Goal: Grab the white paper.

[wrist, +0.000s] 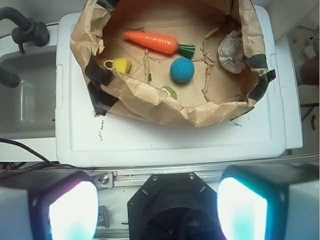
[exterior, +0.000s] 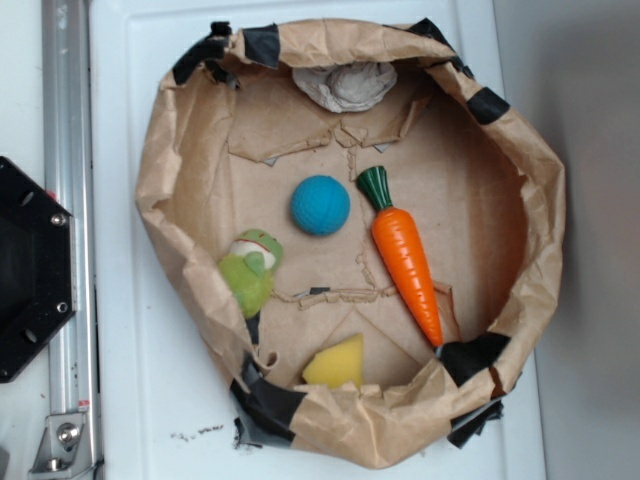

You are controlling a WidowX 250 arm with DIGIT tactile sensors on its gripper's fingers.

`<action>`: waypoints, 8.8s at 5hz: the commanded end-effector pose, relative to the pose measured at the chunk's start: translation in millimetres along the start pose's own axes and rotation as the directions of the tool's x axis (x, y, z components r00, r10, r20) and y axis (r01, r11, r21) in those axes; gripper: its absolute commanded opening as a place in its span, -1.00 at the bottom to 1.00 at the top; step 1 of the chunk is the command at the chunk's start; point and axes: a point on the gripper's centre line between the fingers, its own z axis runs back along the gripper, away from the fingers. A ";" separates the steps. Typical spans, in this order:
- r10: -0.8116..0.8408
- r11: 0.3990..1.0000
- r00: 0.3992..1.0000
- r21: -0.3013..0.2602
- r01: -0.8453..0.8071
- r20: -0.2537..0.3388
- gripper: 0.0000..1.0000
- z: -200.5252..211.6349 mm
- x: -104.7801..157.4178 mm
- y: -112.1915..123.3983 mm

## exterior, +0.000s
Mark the white paper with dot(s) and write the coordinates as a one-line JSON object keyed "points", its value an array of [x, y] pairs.
{"points": [[354, 87]]}

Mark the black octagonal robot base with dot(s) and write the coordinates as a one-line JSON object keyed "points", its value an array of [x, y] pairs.
{"points": [[36, 269]]}

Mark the blue dimpled ball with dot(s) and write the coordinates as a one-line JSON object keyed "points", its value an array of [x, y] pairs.
{"points": [[320, 205]]}

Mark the brown paper bag container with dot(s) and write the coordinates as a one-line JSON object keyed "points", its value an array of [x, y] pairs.
{"points": [[230, 138]]}

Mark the green plush frog toy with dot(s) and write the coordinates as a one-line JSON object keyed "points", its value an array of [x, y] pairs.
{"points": [[249, 268]]}

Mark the orange toy carrot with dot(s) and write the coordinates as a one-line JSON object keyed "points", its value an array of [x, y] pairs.
{"points": [[398, 241]]}

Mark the yellow sponge piece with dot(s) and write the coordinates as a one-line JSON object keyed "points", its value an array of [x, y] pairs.
{"points": [[338, 364]]}

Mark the aluminium extrusion rail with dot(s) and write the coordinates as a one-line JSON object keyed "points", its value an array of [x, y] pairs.
{"points": [[73, 351]]}

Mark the metal corner bracket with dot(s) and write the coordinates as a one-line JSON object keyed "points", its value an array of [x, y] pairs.
{"points": [[64, 451]]}

